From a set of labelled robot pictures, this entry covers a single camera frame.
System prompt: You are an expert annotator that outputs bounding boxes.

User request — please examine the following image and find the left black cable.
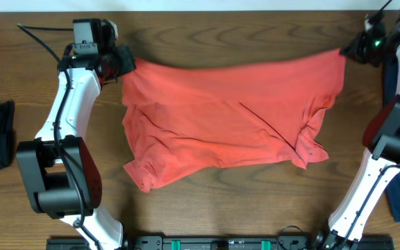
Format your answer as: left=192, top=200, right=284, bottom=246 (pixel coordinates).
left=17, top=23, right=100, bottom=250

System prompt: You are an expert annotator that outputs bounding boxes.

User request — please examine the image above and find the right black cable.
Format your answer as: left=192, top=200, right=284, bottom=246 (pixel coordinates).
left=342, top=0, right=400, bottom=244

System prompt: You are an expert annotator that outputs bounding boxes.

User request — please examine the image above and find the black cable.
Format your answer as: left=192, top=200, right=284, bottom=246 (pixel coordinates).
left=17, top=23, right=100, bottom=250
left=342, top=0, right=400, bottom=244

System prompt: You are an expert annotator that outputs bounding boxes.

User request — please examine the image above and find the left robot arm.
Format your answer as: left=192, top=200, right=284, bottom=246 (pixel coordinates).
left=16, top=45, right=135, bottom=249

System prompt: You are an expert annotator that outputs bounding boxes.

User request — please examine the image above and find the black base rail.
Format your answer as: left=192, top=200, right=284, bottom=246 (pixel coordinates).
left=46, top=235, right=395, bottom=250

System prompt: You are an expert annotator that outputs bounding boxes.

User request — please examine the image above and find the red printed t-shirt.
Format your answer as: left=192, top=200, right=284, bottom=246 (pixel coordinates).
left=123, top=49, right=346, bottom=192

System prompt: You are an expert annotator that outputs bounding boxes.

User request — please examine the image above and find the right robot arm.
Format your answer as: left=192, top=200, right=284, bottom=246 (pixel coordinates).
left=309, top=10, right=400, bottom=250

